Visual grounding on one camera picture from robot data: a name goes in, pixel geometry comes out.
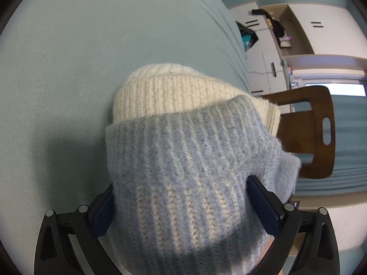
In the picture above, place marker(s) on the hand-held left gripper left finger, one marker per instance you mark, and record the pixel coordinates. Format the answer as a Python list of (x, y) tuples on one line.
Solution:
[(101, 217)]

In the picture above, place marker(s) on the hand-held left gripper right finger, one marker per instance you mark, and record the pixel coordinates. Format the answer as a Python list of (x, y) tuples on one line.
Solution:
[(262, 206)]

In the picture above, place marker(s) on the cream and blue knit sweater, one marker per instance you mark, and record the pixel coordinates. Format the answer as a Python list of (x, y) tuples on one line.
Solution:
[(186, 163)]

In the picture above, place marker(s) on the brown wooden chair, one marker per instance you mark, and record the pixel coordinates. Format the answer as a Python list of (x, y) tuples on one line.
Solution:
[(298, 137)]

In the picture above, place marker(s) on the teal curtain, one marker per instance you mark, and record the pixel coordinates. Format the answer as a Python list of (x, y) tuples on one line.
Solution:
[(349, 149)]

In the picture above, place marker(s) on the window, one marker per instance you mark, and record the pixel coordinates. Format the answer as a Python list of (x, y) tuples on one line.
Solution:
[(335, 89)]

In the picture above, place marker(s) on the bed with blue sheet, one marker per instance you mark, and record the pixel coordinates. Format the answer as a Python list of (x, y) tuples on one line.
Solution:
[(71, 77)]

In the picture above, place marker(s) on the white cabinet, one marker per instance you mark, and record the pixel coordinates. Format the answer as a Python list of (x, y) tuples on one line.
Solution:
[(269, 54)]

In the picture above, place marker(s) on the black and teal bag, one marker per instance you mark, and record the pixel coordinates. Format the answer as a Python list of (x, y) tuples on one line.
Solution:
[(246, 33)]

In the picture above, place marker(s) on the black garment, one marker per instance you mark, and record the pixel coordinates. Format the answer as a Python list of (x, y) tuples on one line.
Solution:
[(276, 27)]

